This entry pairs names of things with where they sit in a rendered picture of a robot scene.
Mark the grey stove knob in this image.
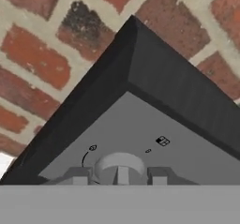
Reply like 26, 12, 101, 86
93, 152, 146, 186

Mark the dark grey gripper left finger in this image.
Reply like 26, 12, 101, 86
44, 166, 94, 186

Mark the black and grey stove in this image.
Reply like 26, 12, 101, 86
0, 14, 240, 186

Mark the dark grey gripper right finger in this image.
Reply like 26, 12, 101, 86
146, 166, 198, 186

